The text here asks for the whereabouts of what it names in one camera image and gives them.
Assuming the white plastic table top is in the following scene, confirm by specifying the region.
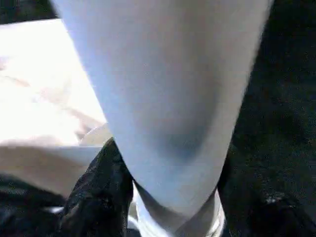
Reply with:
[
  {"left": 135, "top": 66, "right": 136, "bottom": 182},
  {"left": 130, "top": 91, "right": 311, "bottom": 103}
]
[{"left": 0, "top": 18, "right": 139, "bottom": 223}]

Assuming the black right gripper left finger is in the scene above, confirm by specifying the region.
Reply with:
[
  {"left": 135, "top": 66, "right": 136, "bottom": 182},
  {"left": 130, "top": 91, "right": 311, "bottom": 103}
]
[{"left": 59, "top": 137, "right": 135, "bottom": 237}]

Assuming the white plastic table leg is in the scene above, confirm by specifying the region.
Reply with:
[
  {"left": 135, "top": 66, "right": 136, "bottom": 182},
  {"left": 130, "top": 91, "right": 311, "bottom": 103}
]
[{"left": 50, "top": 0, "right": 275, "bottom": 237}]

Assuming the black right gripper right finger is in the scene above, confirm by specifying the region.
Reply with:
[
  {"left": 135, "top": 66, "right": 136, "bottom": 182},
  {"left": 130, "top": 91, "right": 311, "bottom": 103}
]
[{"left": 217, "top": 155, "right": 316, "bottom": 237}]

